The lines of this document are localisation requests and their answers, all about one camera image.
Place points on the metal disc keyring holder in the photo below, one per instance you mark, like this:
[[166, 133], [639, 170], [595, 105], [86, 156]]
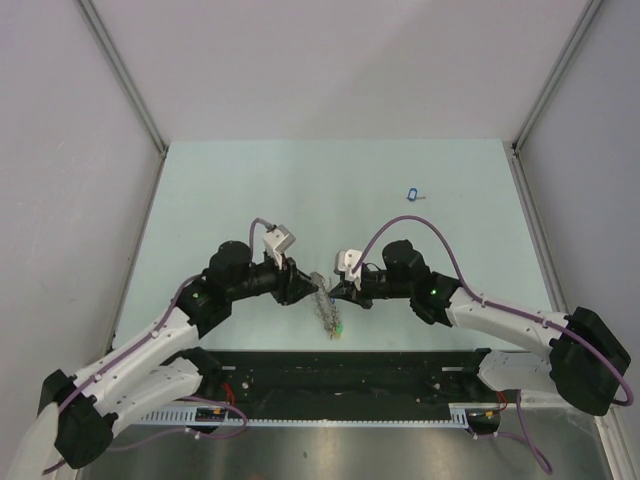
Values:
[[326, 312]]

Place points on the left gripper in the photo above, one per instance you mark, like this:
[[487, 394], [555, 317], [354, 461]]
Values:
[[289, 288]]

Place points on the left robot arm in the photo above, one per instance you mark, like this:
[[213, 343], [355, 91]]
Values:
[[163, 363]]

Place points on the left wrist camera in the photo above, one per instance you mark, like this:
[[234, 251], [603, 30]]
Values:
[[276, 241]]

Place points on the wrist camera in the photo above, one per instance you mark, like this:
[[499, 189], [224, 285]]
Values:
[[276, 241], [348, 266]]

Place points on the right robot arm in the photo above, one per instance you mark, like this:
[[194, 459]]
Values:
[[574, 356]]

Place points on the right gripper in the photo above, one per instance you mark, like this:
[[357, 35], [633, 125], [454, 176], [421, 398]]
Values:
[[349, 291]]

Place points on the dark blue tagged key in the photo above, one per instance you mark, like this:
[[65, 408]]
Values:
[[414, 195]]

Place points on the white slotted cable duct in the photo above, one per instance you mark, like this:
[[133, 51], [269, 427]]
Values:
[[209, 416]]

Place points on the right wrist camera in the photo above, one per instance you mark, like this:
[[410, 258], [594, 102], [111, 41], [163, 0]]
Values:
[[348, 266]]

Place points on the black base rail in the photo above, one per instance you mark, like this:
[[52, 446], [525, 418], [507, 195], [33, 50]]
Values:
[[359, 386]]

